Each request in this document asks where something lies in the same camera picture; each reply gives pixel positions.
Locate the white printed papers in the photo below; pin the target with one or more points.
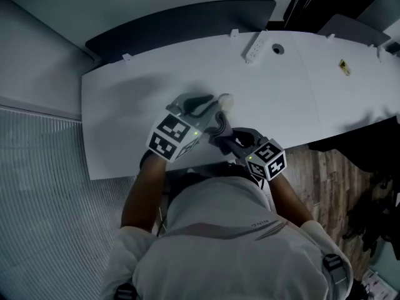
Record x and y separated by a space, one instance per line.
375 281

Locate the white cylindrical cup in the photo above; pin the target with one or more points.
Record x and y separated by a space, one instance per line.
226 100

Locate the black cabinet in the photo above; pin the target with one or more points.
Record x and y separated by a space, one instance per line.
325 2

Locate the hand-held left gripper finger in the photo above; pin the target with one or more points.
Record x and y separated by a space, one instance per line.
208 116
193 97

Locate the short dark desk partition panel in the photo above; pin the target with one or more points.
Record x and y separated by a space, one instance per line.
353 28

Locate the person's left forearm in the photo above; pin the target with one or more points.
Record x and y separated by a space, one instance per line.
143 192

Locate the white partition bracket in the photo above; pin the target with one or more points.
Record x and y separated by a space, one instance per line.
330 36
374 47
234 32
126 57

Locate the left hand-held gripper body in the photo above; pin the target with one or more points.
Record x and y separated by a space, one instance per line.
170 133

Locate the grey purple cloth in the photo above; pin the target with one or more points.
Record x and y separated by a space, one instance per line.
222 127

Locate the white power strip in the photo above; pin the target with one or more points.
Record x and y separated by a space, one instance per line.
256 47

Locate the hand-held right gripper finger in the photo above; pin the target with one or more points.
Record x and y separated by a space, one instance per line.
233 151
253 133

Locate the small yellow sticker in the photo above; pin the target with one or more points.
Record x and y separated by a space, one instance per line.
344 67

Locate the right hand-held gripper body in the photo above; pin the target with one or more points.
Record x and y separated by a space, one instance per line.
265 159

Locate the person's white shirt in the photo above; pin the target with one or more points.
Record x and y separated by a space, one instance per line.
225 252

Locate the person's right forearm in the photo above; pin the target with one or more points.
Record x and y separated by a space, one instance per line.
289 198

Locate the long dark desk partition panel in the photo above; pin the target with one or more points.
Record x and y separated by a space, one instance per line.
175 27

